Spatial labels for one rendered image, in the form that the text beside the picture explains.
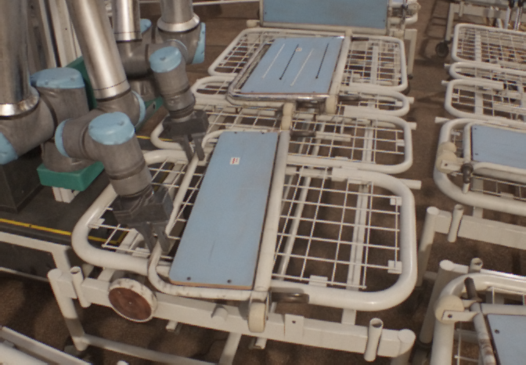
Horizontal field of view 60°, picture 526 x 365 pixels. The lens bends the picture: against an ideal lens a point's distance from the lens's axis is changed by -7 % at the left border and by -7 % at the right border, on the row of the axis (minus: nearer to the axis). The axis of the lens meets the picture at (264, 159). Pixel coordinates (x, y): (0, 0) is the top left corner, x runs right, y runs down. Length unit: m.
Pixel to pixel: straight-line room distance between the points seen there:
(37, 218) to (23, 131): 0.52
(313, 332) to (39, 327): 1.05
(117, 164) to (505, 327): 0.86
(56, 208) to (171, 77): 0.67
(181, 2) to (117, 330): 1.12
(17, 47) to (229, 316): 0.78
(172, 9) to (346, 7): 1.32
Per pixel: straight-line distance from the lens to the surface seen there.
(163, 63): 1.39
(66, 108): 1.40
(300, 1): 2.82
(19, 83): 1.26
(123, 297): 1.16
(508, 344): 1.04
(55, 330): 1.82
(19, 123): 1.30
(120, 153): 1.05
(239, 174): 1.42
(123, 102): 1.20
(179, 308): 1.17
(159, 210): 1.12
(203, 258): 1.16
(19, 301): 1.97
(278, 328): 1.13
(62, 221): 1.72
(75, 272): 1.29
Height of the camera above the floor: 1.31
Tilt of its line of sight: 32 degrees down
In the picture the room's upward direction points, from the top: 1 degrees counter-clockwise
